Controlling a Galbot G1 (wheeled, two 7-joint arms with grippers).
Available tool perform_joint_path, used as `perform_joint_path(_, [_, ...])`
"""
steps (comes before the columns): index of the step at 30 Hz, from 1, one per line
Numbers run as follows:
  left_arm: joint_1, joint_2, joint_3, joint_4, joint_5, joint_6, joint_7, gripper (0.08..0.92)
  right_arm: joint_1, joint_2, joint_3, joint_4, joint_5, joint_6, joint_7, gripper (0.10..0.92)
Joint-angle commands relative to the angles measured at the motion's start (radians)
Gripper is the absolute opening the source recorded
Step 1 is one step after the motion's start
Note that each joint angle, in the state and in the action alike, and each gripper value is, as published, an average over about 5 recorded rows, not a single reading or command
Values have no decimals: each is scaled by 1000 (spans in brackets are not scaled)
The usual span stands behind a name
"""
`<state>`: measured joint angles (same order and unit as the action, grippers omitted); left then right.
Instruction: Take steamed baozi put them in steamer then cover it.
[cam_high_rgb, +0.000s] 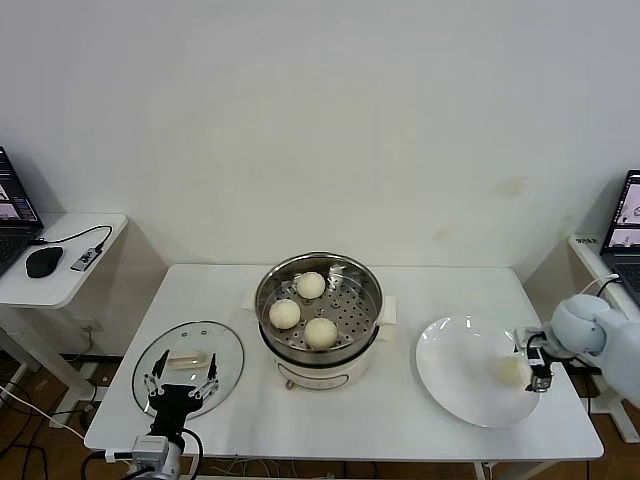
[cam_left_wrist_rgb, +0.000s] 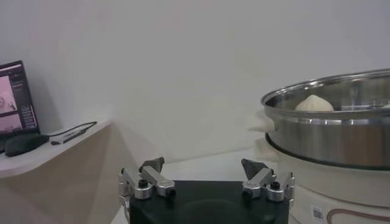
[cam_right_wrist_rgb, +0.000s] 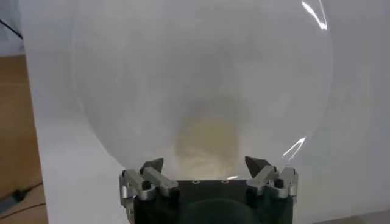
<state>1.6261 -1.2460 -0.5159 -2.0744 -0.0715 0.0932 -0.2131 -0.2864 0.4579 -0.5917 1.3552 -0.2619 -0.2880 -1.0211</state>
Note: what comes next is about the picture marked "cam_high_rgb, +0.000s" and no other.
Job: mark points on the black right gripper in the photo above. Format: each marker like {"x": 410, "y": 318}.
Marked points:
{"x": 540, "y": 360}

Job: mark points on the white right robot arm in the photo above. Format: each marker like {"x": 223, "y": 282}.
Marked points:
{"x": 580, "y": 325}

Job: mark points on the small printed label sticker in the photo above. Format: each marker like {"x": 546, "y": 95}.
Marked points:
{"x": 585, "y": 240}

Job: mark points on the black computer mouse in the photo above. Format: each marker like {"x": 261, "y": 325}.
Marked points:
{"x": 44, "y": 262}

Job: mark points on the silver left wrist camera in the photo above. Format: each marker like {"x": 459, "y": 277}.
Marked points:
{"x": 150, "y": 446}

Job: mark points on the white steamed baozi bun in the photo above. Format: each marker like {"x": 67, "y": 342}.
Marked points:
{"x": 510, "y": 371}
{"x": 285, "y": 314}
{"x": 320, "y": 333}
{"x": 311, "y": 285}

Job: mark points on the white electric cooker base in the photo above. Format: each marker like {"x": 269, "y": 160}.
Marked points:
{"x": 325, "y": 372}

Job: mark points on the white wall socket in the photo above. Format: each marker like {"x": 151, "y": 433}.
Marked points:
{"x": 89, "y": 328}

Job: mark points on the round white plate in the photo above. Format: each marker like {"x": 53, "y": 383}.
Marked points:
{"x": 450, "y": 380}

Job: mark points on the stainless steel steamer basket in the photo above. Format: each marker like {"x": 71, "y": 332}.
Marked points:
{"x": 350, "y": 310}

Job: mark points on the white side table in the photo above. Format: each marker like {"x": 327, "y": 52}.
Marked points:
{"x": 140, "y": 280}
{"x": 585, "y": 260}

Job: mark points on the round glass pot lid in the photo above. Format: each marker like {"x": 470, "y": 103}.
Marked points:
{"x": 187, "y": 360}

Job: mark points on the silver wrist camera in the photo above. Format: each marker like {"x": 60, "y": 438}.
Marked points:
{"x": 150, "y": 446}
{"x": 522, "y": 334}

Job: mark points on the open dark laptop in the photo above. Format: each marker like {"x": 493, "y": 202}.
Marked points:
{"x": 11, "y": 210}
{"x": 622, "y": 235}

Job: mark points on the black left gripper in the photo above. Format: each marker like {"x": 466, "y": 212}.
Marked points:
{"x": 172, "y": 405}

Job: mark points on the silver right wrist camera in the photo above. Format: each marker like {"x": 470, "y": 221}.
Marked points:
{"x": 522, "y": 334}

